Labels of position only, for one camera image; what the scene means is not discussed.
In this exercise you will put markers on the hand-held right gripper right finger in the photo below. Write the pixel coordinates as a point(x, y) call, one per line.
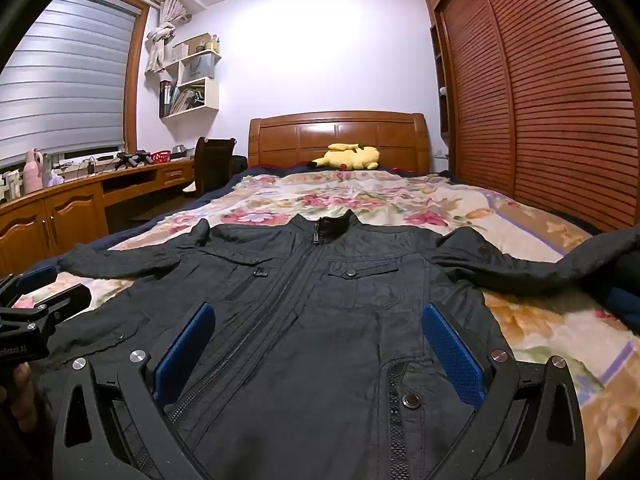
point(452, 355)

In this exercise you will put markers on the yellow plush toy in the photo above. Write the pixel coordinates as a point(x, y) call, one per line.
point(350, 157)

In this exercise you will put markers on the floral blanket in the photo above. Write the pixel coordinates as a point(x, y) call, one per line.
point(375, 200)

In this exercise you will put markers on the pink bottle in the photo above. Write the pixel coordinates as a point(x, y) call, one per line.
point(33, 172)

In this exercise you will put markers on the red basket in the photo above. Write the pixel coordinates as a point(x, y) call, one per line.
point(160, 156)

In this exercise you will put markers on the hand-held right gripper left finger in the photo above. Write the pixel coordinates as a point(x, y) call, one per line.
point(185, 355)

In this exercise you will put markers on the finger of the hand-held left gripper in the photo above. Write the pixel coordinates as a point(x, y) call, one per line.
point(65, 301)
point(35, 277)

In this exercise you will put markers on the wooden desk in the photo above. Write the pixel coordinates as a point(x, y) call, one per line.
point(70, 210)

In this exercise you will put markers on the row of books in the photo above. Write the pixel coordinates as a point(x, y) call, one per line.
point(167, 100)

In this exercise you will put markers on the dark blue cloth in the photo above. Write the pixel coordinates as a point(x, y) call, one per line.
point(625, 300)

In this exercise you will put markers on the wooden louvered wardrobe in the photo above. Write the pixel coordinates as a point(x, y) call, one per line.
point(550, 110)

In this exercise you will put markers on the wooden bed headboard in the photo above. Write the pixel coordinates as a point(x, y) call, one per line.
point(280, 140)

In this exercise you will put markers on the grey paper bag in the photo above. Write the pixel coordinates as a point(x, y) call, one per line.
point(196, 71)

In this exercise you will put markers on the person's left hand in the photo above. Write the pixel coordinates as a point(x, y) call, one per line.
point(20, 387)

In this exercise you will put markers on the dark wooden chair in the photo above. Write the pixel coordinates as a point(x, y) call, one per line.
point(212, 165)

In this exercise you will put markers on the white wall shelf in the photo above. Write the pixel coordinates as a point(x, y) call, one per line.
point(212, 95)

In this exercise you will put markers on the black zip jacket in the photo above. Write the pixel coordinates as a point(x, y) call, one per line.
point(320, 310)

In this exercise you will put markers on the white tied curtain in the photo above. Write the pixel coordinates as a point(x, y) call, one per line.
point(159, 45)

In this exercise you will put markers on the grey window blind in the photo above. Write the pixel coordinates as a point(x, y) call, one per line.
point(65, 85)

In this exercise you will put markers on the black gadget on desk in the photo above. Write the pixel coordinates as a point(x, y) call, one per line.
point(132, 160)

